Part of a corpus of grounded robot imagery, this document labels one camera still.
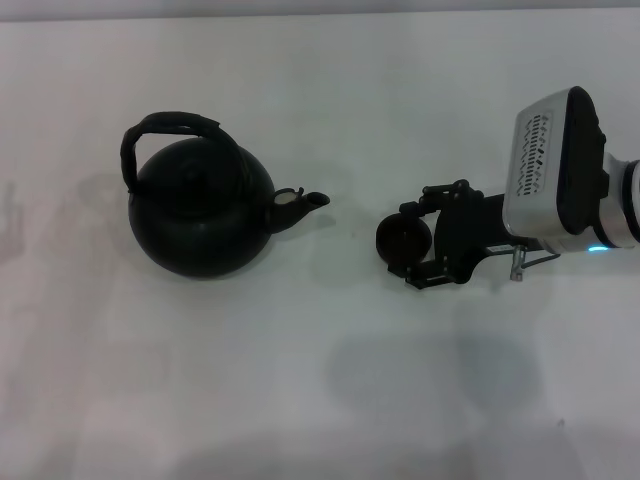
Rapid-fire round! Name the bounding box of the silver vented wrist camera box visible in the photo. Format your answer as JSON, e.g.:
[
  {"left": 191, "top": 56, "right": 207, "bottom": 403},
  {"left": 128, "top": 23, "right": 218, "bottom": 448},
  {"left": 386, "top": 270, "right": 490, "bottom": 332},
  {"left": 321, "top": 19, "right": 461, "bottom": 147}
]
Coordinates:
[{"left": 501, "top": 85, "right": 609, "bottom": 239}]

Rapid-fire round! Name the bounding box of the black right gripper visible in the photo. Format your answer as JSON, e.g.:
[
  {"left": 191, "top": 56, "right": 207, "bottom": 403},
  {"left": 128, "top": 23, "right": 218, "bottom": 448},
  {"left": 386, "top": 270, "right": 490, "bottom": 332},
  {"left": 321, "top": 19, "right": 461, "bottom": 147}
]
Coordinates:
[{"left": 386, "top": 179, "right": 517, "bottom": 292}]

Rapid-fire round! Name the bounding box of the small dark teacup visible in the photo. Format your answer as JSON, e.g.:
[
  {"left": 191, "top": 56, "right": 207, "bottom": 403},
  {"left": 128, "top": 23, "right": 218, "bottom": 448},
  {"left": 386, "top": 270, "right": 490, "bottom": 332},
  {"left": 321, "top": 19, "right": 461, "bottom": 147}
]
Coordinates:
[{"left": 375, "top": 212, "right": 432, "bottom": 267}]

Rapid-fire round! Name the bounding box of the black round teapot with handle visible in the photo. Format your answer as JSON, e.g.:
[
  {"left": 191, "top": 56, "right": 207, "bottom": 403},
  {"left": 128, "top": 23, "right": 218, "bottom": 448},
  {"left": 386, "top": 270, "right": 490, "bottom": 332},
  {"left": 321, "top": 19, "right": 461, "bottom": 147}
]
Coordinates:
[{"left": 119, "top": 111, "right": 332, "bottom": 281}]

